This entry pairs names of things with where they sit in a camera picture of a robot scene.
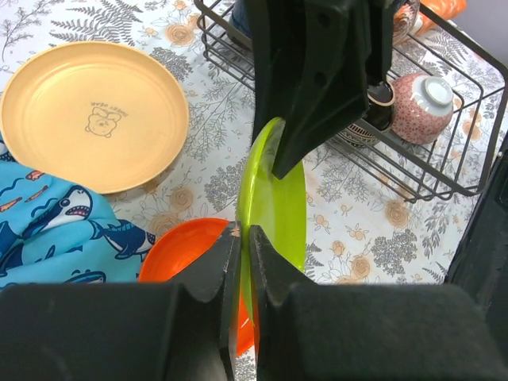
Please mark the yellow round plate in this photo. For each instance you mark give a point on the yellow round plate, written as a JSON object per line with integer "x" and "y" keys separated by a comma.
{"x": 103, "y": 115}

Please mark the dark brown patterned bowl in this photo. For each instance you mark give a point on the dark brown patterned bowl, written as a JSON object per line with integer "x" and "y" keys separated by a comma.
{"x": 380, "y": 115}

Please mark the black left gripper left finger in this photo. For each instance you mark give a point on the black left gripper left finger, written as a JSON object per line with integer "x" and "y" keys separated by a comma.
{"x": 181, "y": 329}

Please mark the orange white folded cloth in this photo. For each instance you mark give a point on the orange white folded cloth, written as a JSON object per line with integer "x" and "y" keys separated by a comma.
{"x": 446, "y": 9}

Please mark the orange round plate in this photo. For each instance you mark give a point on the orange round plate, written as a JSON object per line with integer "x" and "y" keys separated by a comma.
{"x": 177, "y": 249}

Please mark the blue shark print cloth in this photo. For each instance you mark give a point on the blue shark print cloth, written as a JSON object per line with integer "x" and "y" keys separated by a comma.
{"x": 55, "y": 231}

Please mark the lime green round plate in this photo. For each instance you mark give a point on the lime green round plate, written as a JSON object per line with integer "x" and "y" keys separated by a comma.
{"x": 278, "y": 206}

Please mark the floral patterned table mat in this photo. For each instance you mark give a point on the floral patterned table mat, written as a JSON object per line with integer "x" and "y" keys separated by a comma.
{"x": 390, "y": 213}

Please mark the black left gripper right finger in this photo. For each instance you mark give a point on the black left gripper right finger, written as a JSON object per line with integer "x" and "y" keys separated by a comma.
{"x": 308, "y": 331}

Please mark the pink patterned bowl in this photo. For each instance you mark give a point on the pink patterned bowl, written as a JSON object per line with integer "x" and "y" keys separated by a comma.
{"x": 423, "y": 107}

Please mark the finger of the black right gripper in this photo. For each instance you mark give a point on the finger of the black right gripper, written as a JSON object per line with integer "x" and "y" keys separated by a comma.
{"x": 309, "y": 59}
{"x": 381, "y": 20}

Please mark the dark blue mug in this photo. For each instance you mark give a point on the dark blue mug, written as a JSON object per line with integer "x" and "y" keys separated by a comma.
{"x": 239, "y": 18}

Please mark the black wire dish rack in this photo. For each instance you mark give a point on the black wire dish rack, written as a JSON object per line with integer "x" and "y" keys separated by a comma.
{"x": 459, "y": 161}

